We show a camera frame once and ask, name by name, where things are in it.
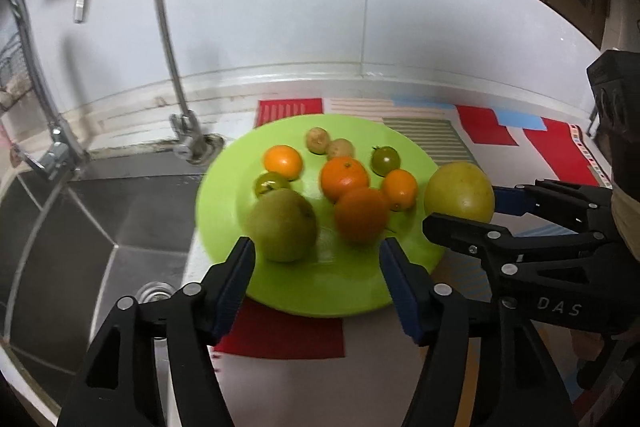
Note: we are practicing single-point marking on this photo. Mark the medium orange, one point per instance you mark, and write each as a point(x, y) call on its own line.
point(344, 177)

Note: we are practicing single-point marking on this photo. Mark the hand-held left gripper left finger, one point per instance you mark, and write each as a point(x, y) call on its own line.
point(232, 292)

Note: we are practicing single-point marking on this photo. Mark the green plate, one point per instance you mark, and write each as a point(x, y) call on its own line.
point(310, 287)

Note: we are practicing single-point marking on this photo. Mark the green pear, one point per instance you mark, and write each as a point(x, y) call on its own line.
point(282, 227)

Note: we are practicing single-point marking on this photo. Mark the green tomato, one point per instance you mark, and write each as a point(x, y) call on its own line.
point(385, 158)
point(270, 184)

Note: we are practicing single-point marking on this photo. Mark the colourful patterned mat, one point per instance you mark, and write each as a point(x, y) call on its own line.
point(435, 132)

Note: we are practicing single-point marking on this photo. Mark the small round orange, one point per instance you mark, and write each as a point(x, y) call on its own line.
point(283, 161)

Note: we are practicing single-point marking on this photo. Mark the sink drain strainer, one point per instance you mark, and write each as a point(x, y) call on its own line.
point(152, 293)

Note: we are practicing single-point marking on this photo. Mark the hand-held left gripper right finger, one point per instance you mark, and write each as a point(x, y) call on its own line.
point(405, 292)

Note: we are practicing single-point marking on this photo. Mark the large yellow-green fruit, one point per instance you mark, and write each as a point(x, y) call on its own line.
point(459, 192)

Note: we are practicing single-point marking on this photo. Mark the large chrome faucet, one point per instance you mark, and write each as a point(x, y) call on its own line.
point(57, 152)

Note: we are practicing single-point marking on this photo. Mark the thin curved steel faucet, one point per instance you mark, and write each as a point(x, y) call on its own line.
point(187, 142)

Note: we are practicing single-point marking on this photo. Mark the small oval orange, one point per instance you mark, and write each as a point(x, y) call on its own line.
point(400, 188)

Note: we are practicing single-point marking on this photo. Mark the stainless steel sink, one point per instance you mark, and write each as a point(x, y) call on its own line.
point(100, 232)

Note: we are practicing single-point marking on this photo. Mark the small brown fruit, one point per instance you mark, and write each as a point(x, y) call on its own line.
point(341, 149)
point(317, 139)

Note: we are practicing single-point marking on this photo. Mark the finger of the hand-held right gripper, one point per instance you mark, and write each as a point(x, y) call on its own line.
point(470, 242)
point(512, 201)

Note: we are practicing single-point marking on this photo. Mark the large orange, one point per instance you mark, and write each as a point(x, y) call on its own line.
point(361, 216)

